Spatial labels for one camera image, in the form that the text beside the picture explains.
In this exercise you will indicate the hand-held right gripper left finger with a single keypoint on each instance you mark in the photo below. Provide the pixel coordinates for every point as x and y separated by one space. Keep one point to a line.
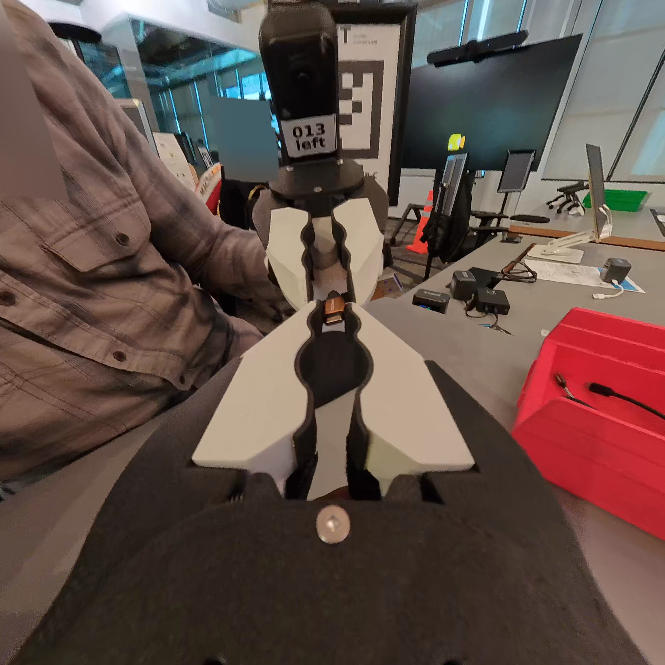
254 410

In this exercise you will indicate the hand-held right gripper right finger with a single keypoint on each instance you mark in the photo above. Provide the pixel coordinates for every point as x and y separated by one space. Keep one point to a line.
415 410

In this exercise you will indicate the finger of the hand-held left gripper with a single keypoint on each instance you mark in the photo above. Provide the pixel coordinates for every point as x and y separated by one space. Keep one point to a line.
363 244
285 249

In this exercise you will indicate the red storage bin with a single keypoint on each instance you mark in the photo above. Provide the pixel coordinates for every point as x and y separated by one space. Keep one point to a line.
597 457

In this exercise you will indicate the person's left forearm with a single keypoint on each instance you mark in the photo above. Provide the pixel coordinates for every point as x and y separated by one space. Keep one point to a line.
239 260

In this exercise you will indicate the orange traffic cone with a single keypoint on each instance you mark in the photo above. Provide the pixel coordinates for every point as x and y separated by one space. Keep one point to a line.
422 228

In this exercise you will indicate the black white marker sign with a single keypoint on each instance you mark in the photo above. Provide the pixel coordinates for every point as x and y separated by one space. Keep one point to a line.
363 104

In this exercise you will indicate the black jacket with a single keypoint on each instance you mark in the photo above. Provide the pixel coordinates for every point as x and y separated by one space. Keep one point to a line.
449 223

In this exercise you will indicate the tablet on black stand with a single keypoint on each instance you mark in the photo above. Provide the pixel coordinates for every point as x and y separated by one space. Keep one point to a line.
517 171

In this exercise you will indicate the black video bar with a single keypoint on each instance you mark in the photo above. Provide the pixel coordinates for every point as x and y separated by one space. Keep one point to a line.
478 48

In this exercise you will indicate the person's plaid shirt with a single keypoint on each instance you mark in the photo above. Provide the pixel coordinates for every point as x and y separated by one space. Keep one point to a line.
104 285

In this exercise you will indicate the large black monitor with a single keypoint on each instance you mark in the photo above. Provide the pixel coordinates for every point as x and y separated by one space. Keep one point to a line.
493 104

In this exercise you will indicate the white tablet stand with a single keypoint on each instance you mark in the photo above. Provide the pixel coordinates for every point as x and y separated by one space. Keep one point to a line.
566 247

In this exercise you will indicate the small grey device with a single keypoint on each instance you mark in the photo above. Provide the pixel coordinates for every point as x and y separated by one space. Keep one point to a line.
616 270

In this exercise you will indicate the green bin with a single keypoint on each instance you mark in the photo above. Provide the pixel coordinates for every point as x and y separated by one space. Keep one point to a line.
618 200

